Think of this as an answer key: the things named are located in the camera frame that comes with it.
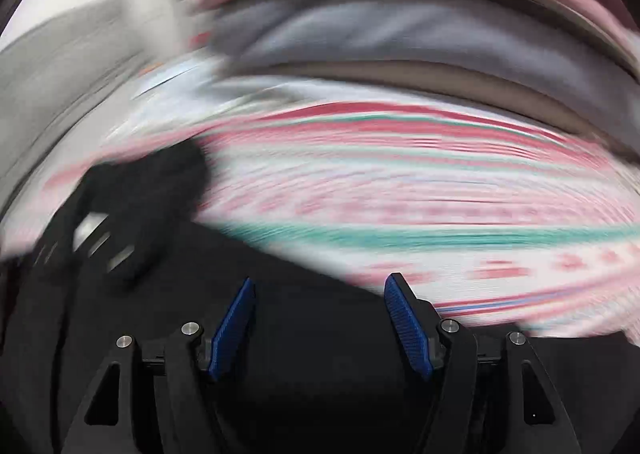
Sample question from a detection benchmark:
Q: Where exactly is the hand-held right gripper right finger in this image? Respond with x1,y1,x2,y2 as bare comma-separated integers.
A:
384,272,583,454

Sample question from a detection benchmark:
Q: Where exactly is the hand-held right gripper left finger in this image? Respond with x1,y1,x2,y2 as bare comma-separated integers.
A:
60,276,258,454

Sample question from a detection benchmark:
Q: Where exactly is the black garment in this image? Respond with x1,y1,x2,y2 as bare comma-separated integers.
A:
0,204,640,454

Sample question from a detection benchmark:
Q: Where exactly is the patterned red green bed sheet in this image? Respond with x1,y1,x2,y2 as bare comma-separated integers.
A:
0,54,640,339

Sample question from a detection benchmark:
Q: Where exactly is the grey folded quilt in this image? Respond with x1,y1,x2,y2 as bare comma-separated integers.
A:
210,0,626,84

